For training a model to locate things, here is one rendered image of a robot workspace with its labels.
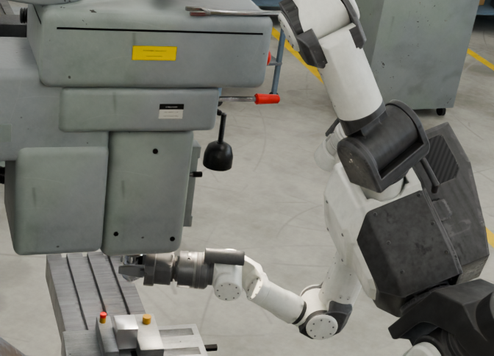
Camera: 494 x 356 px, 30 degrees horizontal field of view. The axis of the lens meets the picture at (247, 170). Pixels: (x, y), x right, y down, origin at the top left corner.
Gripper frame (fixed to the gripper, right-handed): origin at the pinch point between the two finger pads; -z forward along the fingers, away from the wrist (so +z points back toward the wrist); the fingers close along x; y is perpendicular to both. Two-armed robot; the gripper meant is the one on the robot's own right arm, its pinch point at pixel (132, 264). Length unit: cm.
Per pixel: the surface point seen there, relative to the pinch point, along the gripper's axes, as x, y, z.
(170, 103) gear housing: 10.9, -46.4, 5.9
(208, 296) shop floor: -177, 124, 27
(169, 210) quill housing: 8.1, -19.8, 7.7
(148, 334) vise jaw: -1.1, 20.5, 5.2
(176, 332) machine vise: -8.7, 24.6, 12.1
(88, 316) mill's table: -21.5, 31.3, -11.9
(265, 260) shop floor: -214, 124, 56
